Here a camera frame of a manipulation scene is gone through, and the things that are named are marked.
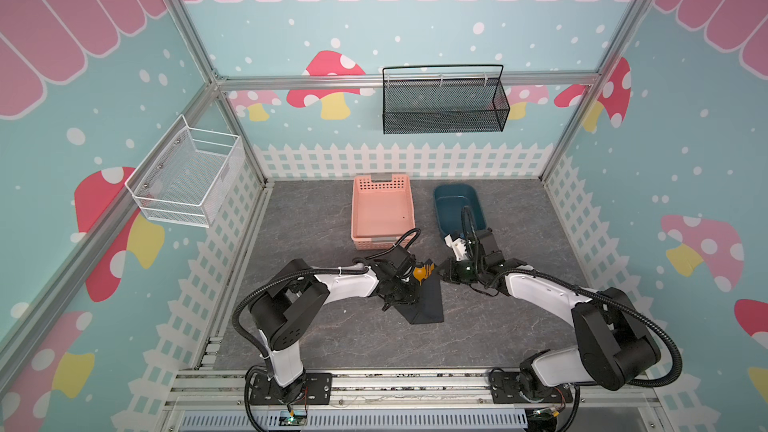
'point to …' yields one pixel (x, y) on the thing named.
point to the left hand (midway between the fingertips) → (417, 305)
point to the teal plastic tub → (450, 200)
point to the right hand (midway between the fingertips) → (431, 271)
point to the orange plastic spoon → (421, 273)
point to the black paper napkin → (429, 305)
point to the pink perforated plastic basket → (382, 210)
